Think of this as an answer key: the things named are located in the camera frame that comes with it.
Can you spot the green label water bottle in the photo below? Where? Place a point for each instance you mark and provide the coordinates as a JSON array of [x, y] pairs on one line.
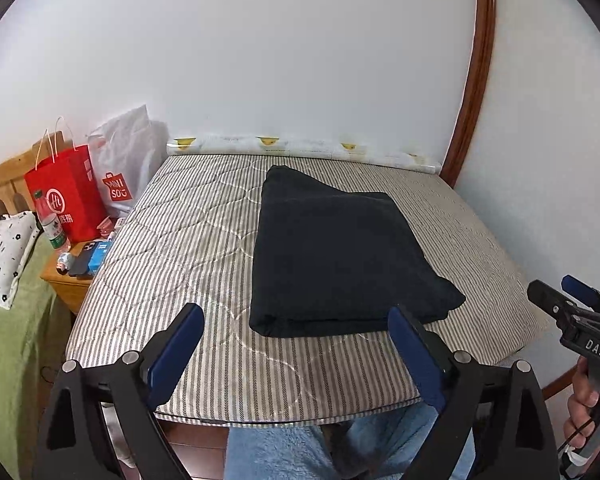
[[52, 230]]

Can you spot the black sweatshirt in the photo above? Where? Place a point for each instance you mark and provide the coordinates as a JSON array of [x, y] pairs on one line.
[[340, 250]]

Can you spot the white plastic shopping bag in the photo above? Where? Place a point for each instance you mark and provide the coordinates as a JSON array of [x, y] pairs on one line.
[[125, 150]]

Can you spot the small blue box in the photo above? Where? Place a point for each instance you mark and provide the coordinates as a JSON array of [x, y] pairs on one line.
[[100, 255]]

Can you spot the wooden headboard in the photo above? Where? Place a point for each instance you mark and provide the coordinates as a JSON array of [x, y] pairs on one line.
[[0, 180]]

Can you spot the small toy figurine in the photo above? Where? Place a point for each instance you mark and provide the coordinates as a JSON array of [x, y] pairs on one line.
[[64, 263]]

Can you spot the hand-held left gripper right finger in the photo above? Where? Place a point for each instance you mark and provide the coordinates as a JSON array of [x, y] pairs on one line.
[[415, 355]]

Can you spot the striped grey mattress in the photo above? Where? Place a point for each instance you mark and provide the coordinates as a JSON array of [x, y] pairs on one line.
[[180, 240]]

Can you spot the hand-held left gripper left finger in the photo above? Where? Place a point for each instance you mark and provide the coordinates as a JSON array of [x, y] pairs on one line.
[[177, 350]]

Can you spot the green blanket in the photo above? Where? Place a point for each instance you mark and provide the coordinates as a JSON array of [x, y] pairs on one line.
[[10, 360]]

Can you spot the red paper shopping bag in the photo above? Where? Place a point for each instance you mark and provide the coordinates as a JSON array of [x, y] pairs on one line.
[[70, 190]]

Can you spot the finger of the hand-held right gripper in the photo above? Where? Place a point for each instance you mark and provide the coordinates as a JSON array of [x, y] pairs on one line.
[[547, 297], [580, 287]]

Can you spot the wooden nightstand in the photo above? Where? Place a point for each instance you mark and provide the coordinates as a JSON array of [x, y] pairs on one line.
[[65, 287]]

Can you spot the person's blue fuzzy pants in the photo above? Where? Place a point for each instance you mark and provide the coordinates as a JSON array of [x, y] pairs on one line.
[[280, 450]]

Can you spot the person's right hand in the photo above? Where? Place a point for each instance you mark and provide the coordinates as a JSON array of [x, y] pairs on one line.
[[580, 410]]

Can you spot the small pink packet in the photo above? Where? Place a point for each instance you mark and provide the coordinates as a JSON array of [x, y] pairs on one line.
[[109, 227]]

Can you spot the white flower print pillow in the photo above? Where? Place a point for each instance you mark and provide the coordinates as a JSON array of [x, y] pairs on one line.
[[7, 255]]

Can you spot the dark smartphone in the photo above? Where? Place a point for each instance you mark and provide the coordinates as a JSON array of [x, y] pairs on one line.
[[82, 260]]

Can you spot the brown wooden door frame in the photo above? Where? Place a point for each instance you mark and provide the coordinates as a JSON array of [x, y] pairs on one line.
[[480, 60]]

